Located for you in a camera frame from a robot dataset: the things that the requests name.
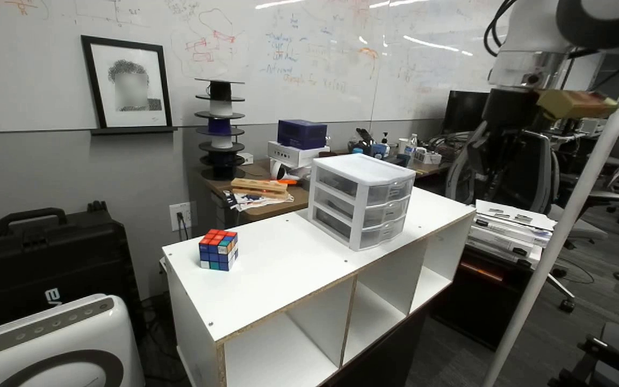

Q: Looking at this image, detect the tan wrist camera box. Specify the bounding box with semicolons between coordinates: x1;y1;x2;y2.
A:
536;87;619;122

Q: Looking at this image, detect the stack of black spools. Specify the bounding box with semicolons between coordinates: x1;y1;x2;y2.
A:
193;67;249;182

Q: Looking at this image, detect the open magazine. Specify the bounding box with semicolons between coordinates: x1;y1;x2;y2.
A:
226;187;298;214

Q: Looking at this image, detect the purple box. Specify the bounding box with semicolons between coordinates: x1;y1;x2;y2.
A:
275;115;331;152

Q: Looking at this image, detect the black computer monitor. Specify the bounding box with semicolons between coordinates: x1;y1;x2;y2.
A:
440;87;492;140

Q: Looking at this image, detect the black mesh office chair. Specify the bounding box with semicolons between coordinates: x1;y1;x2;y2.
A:
443;121;579;313

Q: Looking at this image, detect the rubiks cube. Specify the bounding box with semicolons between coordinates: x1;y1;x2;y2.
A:
196;225;244;272

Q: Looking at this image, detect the wooden block brush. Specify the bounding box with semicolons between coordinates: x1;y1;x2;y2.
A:
228;177;292;196

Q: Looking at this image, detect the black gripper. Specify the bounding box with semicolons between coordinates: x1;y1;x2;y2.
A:
484;83;543;140

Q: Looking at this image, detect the scribbled whiteboard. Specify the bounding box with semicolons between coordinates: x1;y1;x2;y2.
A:
0;0;521;136

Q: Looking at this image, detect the stack of white papers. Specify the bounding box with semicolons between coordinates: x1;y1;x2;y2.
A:
468;198;561;253

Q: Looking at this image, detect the wooden desk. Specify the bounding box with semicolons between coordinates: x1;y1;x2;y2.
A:
205;152;456;232

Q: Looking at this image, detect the white cardboard box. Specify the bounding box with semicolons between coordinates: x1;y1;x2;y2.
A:
264;138;333;174

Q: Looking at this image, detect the dark cabinet with orange strip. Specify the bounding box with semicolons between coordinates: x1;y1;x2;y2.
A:
433;243;542;354

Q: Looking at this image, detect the white pvc pipe stand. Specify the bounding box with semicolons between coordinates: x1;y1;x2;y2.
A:
480;44;619;387

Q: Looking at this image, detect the black hard case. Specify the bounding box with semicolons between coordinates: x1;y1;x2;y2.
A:
0;199;140;339

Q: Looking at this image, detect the black framed portrait picture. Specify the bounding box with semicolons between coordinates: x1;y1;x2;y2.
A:
77;31;176;136

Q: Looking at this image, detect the white wall outlet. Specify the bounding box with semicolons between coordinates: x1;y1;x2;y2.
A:
167;199;196;235

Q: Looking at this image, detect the white cubby shelf table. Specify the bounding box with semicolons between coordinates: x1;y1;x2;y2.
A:
160;187;480;387

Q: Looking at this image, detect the clear plastic drawer with clutter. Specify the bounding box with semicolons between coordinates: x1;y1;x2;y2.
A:
311;163;417;208

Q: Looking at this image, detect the white three-drawer organizer frame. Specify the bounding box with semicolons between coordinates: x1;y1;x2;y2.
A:
305;152;420;253

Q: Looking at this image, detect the white rounded appliance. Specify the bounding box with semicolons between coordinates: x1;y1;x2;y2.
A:
0;289;148;387

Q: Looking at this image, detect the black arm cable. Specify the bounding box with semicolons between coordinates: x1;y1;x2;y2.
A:
484;0;521;60

